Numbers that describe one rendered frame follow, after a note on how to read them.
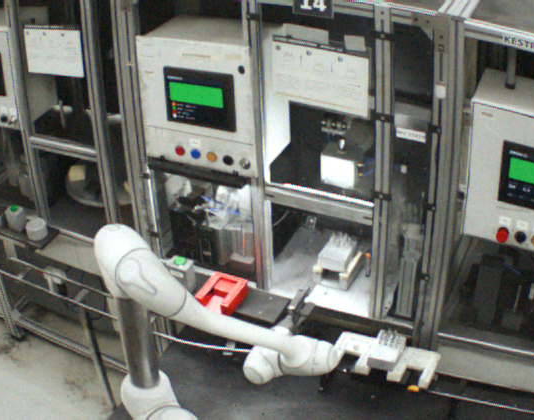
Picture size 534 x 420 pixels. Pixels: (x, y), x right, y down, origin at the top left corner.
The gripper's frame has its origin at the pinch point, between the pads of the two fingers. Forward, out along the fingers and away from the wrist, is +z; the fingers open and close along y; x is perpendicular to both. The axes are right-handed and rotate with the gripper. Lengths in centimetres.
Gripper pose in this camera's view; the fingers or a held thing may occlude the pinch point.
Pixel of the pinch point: (309, 297)
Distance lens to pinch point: 268.6
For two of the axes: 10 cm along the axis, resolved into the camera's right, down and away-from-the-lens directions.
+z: 4.3, -5.1, 7.4
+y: -0.4, -8.3, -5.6
